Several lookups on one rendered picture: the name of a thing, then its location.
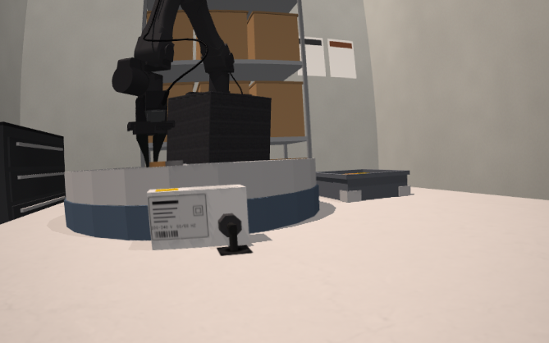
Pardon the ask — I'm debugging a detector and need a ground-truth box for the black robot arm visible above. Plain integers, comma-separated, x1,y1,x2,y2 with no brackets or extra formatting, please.
112,0,234,122

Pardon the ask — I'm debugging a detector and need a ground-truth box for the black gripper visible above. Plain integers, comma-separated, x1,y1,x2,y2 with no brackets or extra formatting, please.
127,121,175,167

